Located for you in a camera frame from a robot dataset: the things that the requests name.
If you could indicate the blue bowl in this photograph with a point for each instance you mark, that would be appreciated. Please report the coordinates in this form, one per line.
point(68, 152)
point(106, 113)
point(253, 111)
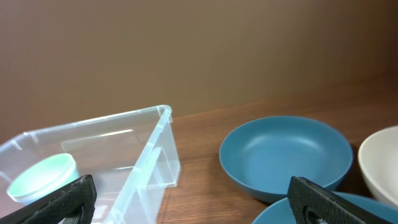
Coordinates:
point(261, 156)
point(281, 213)

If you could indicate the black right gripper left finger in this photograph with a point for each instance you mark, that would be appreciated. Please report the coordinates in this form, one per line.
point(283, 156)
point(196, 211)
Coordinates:
point(72, 203)

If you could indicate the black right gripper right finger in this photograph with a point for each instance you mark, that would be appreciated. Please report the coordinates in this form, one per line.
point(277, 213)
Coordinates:
point(311, 203)

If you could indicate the clear plastic storage bin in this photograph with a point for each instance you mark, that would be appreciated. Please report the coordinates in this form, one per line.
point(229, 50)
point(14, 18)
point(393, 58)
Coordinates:
point(131, 156)

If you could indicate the cream bowl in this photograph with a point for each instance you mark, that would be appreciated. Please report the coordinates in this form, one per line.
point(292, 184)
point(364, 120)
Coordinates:
point(377, 158)

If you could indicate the mint green small bowl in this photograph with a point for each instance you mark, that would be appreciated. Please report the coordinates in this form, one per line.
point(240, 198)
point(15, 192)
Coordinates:
point(43, 178)

